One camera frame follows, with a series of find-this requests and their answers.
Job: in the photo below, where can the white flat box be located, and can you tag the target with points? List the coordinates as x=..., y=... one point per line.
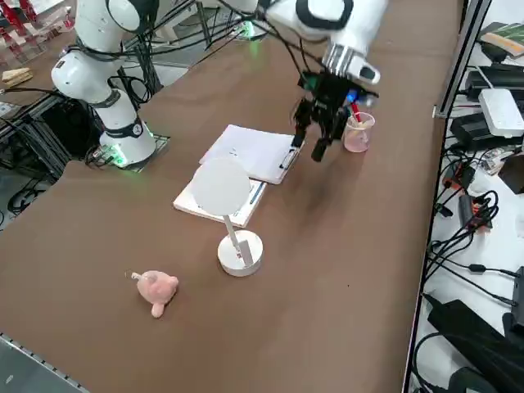
x=501, y=110

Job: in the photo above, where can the white paper clipboard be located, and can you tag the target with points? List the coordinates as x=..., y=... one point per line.
x=249, y=147

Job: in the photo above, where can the black controller box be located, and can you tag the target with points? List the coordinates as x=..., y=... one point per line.
x=69, y=127

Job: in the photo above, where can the blue and white book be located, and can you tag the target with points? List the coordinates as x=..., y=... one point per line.
x=184, y=202

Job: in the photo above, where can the aluminium frame post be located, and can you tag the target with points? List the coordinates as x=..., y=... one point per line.
x=459, y=61

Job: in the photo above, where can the brown object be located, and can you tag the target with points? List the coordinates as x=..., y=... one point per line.
x=513, y=172

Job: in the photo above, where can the pink plush toy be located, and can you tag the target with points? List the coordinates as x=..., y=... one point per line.
x=157, y=288

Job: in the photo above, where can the wooden blocks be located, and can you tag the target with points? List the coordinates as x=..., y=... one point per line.
x=16, y=75

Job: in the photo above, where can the white foldable desk lamp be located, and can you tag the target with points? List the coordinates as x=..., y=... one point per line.
x=221, y=186

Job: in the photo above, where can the green book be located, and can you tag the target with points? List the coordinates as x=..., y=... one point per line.
x=507, y=39

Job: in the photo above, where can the red capped marker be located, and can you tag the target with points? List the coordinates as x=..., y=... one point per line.
x=356, y=112

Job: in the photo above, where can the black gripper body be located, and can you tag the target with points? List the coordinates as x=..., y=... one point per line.
x=327, y=94

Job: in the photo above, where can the black power adapter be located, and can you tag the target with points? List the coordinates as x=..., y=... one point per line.
x=466, y=209

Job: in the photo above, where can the red and white rack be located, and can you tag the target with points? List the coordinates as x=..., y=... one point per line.
x=12, y=16

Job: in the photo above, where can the black case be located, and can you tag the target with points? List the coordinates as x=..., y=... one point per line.
x=479, y=88

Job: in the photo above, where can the clear plastic cup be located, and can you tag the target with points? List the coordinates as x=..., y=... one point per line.
x=358, y=139

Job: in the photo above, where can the black flat box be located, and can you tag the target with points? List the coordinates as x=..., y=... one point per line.
x=471, y=129

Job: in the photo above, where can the white plastic stool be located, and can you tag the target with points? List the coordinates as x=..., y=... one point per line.
x=174, y=34

